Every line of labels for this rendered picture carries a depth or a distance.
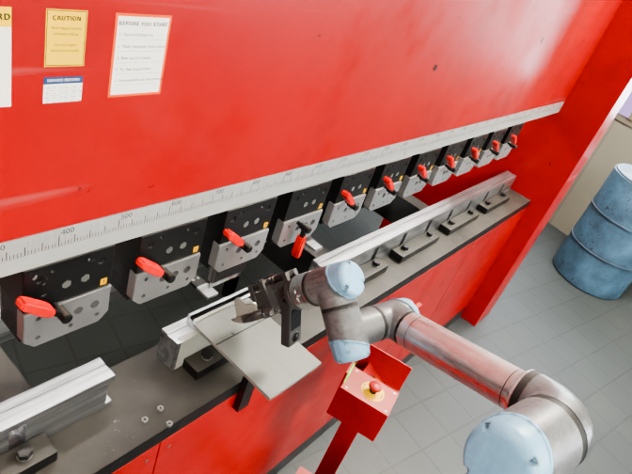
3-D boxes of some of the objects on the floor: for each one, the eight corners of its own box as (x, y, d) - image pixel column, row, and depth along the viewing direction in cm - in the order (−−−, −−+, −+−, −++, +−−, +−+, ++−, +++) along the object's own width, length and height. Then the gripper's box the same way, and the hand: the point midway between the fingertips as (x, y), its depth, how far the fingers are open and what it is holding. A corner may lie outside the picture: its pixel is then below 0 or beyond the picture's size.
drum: (632, 292, 441) (707, 199, 394) (600, 308, 405) (679, 207, 357) (573, 249, 475) (635, 159, 427) (538, 260, 438) (603, 162, 391)
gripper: (309, 261, 120) (250, 281, 134) (271, 279, 111) (212, 298, 125) (323, 297, 120) (263, 313, 134) (287, 318, 111) (226, 333, 125)
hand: (246, 316), depth 129 cm, fingers open, 5 cm apart
